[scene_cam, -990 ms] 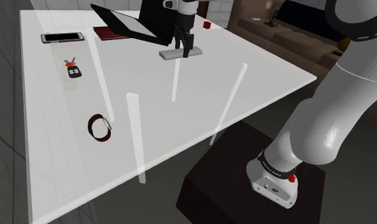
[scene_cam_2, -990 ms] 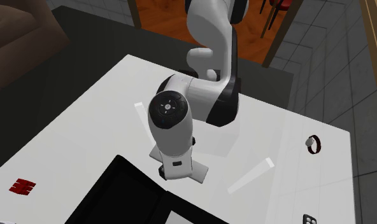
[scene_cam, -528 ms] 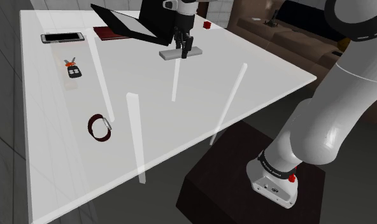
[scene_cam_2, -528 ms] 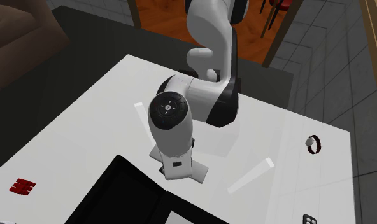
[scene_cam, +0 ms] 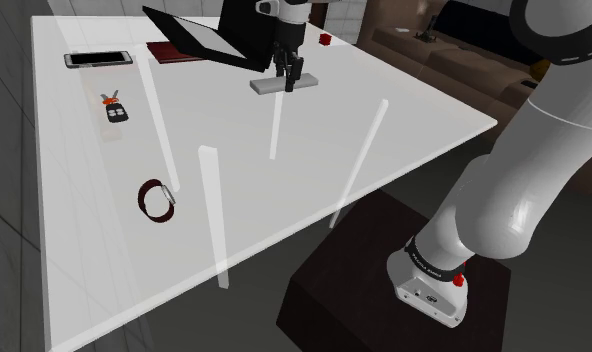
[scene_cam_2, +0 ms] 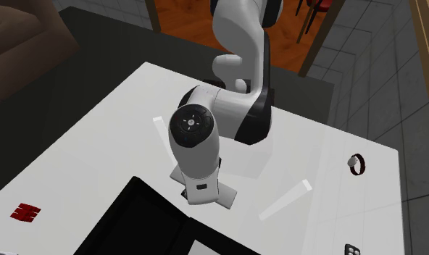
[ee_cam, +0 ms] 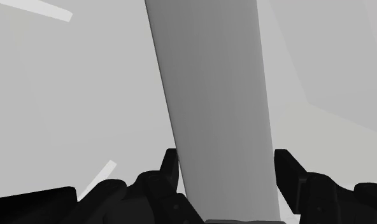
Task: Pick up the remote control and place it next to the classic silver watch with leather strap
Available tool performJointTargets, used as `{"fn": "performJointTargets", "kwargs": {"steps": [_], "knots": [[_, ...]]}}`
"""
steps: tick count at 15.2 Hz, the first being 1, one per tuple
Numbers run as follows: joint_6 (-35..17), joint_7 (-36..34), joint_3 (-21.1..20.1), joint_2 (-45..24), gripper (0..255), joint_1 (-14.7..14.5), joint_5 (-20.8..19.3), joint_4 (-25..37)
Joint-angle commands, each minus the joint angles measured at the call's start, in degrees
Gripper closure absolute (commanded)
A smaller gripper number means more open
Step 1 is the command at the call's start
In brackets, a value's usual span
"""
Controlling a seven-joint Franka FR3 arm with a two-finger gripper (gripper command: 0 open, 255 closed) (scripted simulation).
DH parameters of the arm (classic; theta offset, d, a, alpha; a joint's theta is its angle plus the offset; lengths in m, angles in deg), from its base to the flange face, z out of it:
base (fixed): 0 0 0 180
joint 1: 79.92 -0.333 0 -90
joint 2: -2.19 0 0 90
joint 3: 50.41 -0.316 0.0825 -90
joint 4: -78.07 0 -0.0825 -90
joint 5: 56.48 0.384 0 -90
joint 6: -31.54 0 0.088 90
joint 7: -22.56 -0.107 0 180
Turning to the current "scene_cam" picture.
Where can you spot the grey flat bar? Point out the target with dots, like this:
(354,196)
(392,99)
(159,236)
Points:
(266,86)

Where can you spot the dark red book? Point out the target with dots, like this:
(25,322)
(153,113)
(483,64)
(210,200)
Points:
(167,52)

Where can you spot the dark robot stand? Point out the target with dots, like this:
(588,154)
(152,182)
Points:
(354,292)

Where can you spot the brown sofa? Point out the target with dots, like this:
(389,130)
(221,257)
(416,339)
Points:
(471,68)

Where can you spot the white glass table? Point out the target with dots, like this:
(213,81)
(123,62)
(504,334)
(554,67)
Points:
(286,161)

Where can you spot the black smartphone with silver rim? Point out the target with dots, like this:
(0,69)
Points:
(98,59)

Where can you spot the black key fob with keys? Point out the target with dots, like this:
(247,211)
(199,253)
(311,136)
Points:
(116,113)

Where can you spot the small red cube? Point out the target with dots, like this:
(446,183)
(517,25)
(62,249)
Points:
(325,39)

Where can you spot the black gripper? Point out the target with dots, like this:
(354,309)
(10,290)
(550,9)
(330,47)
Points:
(290,35)

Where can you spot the black open laptop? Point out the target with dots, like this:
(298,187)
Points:
(203,41)

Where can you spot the dark red wristwatch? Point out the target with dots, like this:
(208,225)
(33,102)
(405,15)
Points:
(147,207)

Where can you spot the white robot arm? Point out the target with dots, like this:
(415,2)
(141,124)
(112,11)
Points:
(535,170)

